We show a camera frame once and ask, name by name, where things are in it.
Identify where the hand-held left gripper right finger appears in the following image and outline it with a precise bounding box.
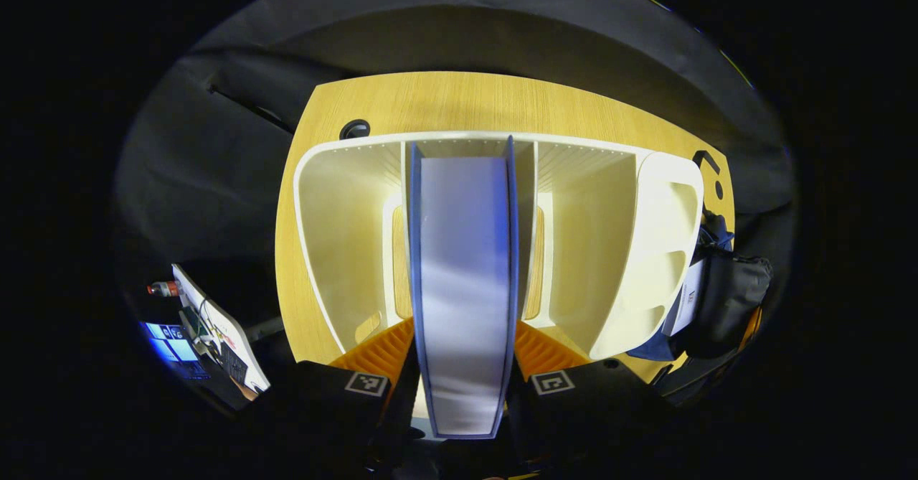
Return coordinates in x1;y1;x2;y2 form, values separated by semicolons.
506;320;678;466

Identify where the white flat panel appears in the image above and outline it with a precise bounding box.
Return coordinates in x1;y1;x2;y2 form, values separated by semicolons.
171;263;272;395

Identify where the lit blue screen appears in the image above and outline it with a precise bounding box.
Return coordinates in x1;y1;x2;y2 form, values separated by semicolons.
140;320;209;382

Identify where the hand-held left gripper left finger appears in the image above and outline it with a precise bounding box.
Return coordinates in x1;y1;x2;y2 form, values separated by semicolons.
244;316;424;470

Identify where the navy blue schoolbag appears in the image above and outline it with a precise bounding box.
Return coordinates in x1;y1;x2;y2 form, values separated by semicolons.
631;149;774;395

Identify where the white plastic bookshelf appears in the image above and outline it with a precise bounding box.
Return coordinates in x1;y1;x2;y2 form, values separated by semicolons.
293;131;705;363

